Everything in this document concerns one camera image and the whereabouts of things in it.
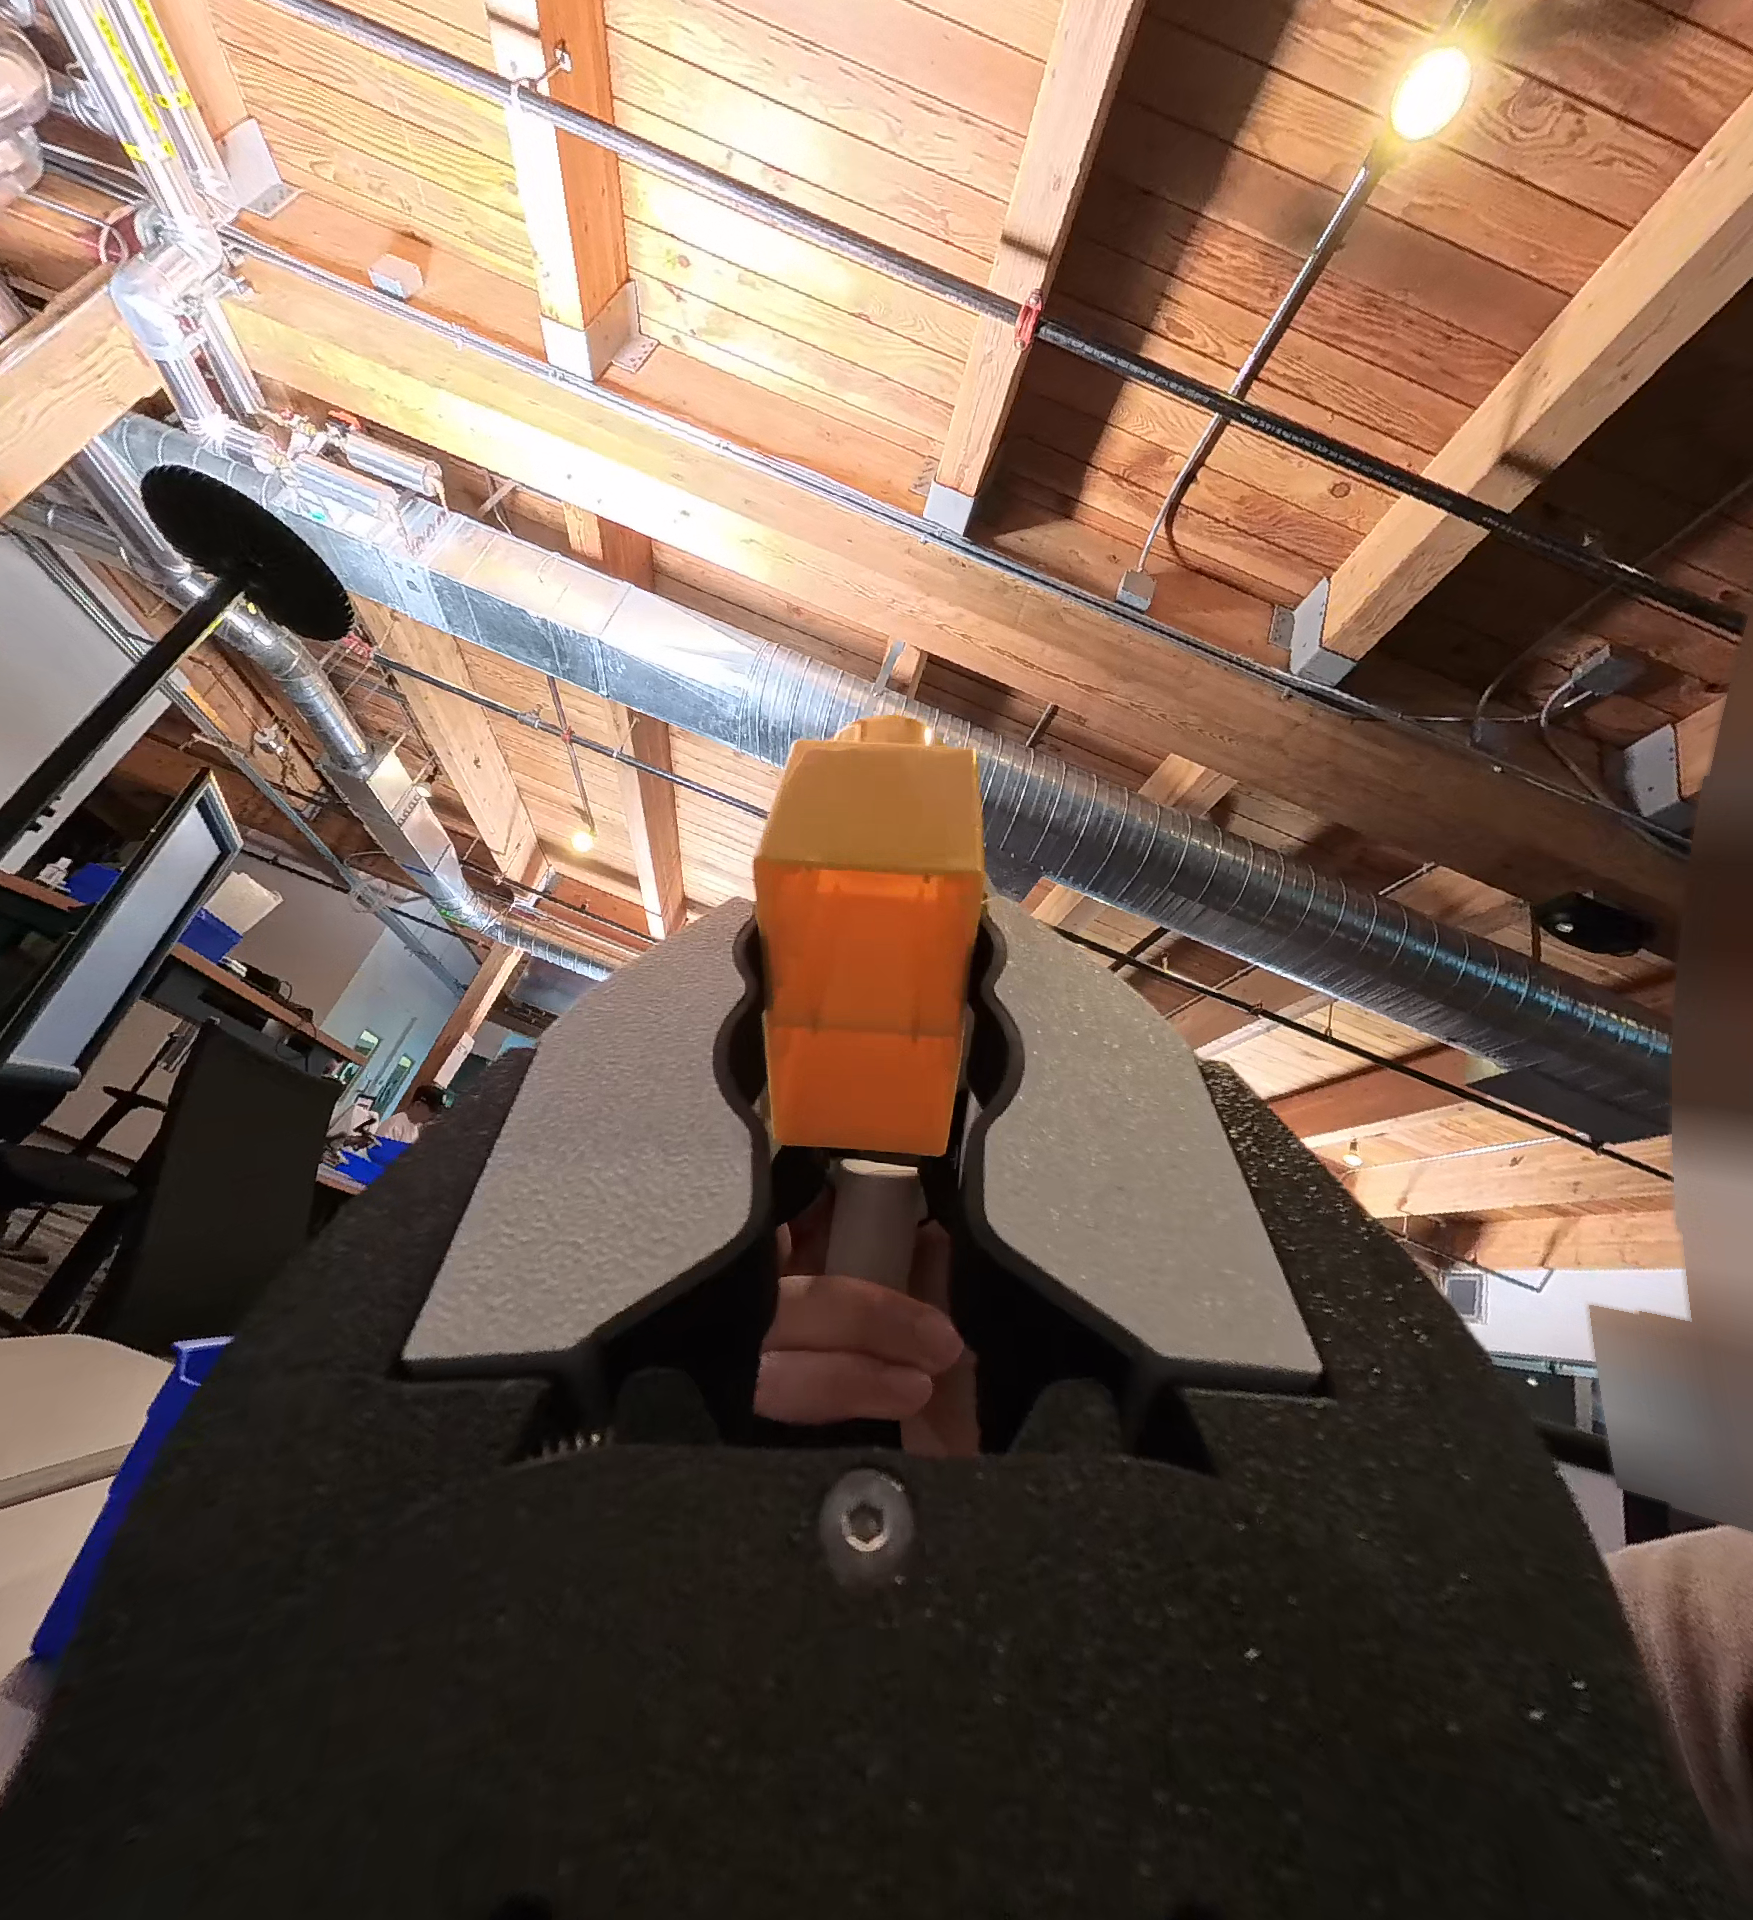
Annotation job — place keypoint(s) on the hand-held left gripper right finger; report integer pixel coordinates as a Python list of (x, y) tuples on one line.
[(1146, 1201)]

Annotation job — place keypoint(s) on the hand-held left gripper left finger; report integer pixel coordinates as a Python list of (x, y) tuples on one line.
[(592, 1185)]

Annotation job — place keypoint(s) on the yellow two-stud block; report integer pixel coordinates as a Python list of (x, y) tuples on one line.
[(863, 1079)]

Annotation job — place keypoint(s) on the blue plastic bin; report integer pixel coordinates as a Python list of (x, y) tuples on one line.
[(96, 1545)]

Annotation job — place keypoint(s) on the person's right hand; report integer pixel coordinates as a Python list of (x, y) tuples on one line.
[(846, 1349)]

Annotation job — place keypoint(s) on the black high-back office chair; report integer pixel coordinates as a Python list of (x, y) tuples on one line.
[(239, 1170)]

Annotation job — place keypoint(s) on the framed grey screen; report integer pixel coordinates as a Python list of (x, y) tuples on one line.
[(111, 945)]

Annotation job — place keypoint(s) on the black floor lamp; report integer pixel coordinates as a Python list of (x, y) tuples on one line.
[(247, 547)]

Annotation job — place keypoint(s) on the metal sprinkler pipe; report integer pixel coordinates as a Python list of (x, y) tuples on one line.
[(1029, 324)]

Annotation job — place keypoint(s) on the white insulated ceiling pipes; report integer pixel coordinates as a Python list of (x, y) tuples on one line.
[(141, 136)]

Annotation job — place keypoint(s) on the round ceiling lamp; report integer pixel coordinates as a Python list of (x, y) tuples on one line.
[(1430, 94)]

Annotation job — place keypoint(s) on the black ceiling camera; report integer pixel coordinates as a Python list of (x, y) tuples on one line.
[(1596, 922)]

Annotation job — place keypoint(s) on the silver ceiling air duct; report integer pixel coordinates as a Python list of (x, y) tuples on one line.
[(548, 616)]

